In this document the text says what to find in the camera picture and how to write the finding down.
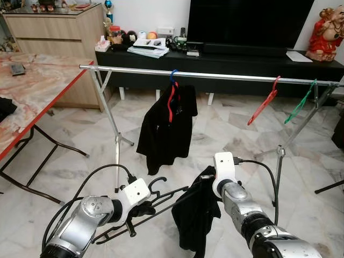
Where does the white paper sheet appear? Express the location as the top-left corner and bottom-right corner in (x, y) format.
(286, 51), (313, 62)

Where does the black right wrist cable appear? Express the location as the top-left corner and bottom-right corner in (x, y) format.
(235, 157), (279, 225)

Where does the pink tissue box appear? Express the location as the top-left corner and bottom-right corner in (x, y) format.
(96, 37), (111, 53)

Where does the green plastic hanger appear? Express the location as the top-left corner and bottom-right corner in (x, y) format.
(284, 79), (318, 125)

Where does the blue trophy ornament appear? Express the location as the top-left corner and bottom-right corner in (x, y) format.
(104, 0), (114, 23)

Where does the black soundbar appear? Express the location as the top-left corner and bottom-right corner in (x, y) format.
(203, 43), (291, 58)

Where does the marble pattern folding table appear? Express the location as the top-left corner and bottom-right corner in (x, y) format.
(0, 51), (95, 205)

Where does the blue plastic hanger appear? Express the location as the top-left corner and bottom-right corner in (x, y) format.
(169, 69), (179, 87)

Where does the stack of white papers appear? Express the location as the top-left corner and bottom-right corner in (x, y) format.
(127, 39), (170, 59)

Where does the silver metal clothes rack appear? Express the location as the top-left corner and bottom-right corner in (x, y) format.
(79, 63), (344, 226)

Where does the black shirt with red trim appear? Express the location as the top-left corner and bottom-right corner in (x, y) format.
(136, 83), (198, 176)

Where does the red plastic hanger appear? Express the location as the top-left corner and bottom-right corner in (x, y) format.
(247, 75), (282, 127)

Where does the white wall socket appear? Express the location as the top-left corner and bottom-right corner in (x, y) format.
(157, 27), (175, 37)

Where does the black plastic hanger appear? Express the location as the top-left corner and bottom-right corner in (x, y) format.
(92, 176), (190, 246)

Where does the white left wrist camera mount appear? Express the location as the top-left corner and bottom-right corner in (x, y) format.
(119, 178), (152, 209)

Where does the black flat television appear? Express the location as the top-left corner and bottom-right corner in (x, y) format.
(187, 0), (315, 52)

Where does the red lid snack jar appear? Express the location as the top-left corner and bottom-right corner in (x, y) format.
(109, 25), (122, 45)

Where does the light wooden drawer cabinet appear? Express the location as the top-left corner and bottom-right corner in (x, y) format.
(3, 3), (111, 111)

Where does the black shirt with green logo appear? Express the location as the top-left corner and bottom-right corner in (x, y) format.
(171, 166), (222, 258)
(0, 97), (17, 124)

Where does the black plush toy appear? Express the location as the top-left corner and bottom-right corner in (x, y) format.
(121, 31), (138, 46)

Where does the red laughing buddha statue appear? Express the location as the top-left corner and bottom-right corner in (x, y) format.
(305, 6), (344, 62)

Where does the black TV console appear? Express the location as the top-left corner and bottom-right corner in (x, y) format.
(95, 48), (344, 105)

